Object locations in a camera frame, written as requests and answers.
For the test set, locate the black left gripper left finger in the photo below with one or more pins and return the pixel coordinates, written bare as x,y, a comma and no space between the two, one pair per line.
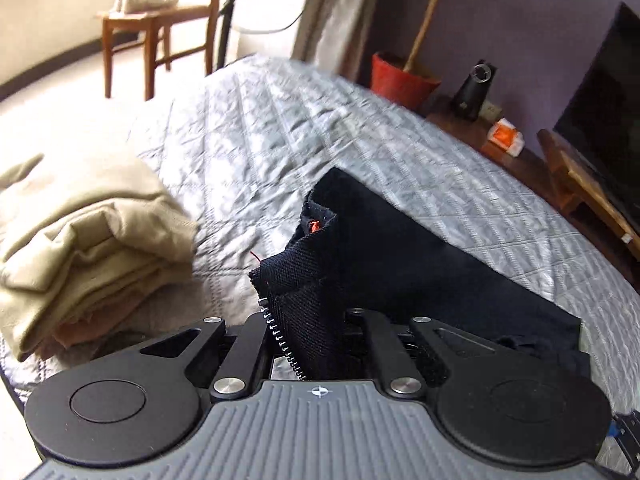
233,362

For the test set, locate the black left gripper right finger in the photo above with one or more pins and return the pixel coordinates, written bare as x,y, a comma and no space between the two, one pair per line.
393,357

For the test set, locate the dark navy garment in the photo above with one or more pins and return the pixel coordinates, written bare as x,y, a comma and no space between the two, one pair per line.
352,249

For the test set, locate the beige folded clothes pile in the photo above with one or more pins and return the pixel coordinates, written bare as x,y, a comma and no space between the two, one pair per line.
83,243

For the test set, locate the grey quilted bed cover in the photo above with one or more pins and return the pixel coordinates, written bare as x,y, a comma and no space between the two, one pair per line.
241,151

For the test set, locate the wooden tv stand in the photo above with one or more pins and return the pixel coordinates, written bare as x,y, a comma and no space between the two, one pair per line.
559,179

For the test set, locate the orange tissue pack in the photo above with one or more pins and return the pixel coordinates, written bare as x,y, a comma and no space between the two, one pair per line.
504,134

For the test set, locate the black speaker device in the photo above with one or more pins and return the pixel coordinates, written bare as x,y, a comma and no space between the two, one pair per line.
469,99

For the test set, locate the red plant pot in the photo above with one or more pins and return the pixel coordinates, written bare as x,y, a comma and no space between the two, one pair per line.
389,80

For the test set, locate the black television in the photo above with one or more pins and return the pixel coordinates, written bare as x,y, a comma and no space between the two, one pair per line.
601,121

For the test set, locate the grey curtain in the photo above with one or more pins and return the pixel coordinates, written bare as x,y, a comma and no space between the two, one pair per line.
332,35

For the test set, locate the wooden chair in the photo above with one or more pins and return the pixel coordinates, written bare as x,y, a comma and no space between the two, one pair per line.
151,31

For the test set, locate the cloth on chair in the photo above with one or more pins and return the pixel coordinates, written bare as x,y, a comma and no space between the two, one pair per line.
141,6

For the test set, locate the wall power socket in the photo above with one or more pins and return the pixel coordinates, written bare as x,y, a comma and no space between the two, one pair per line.
490,111

